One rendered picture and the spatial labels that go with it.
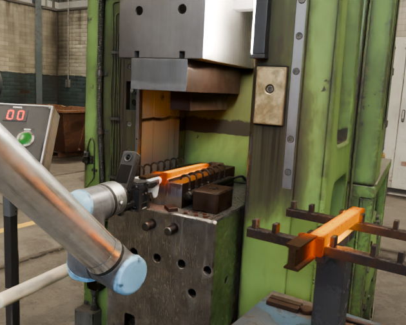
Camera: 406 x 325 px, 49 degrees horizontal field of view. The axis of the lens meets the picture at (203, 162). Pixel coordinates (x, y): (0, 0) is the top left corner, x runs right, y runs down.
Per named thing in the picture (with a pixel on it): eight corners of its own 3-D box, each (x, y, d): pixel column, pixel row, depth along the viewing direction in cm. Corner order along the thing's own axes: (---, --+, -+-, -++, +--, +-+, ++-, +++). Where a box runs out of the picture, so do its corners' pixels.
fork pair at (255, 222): (275, 234, 90) (276, 224, 90) (251, 228, 93) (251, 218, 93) (314, 211, 109) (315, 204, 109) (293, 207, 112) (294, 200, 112)
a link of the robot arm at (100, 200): (54, 231, 106) (53, 190, 104) (89, 218, 117) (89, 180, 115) (84, 238, 101) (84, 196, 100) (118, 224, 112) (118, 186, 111)
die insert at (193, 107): (189, 110, 142) (191, 91, 141) (169, 109, 145) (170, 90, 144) (227, 109, 168) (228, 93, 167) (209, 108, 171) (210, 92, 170)
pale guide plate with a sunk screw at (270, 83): (281, 125, 131) (285, 67, 128) (252, 123, 135) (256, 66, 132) (283, 125, 133) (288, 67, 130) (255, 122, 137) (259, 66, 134)
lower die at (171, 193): (181, 208, 136) (182, 181, 134) (127, 198, 144) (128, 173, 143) (233, 185, 173) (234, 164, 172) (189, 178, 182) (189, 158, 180)
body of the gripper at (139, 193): (129, 203, 131) (103, 213, 120) (130, 175, 129) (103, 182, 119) (151, 207, 127) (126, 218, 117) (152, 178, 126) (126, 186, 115)
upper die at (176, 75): (186, 91, 130) (187, 59, 129) (130, 88, 139) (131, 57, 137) (239, 94, 167) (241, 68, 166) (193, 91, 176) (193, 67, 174)
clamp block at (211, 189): (216, 215, 131) (218, 193, 129) (191, 210, 134) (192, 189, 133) (232, 206, 141) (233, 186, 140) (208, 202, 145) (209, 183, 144)
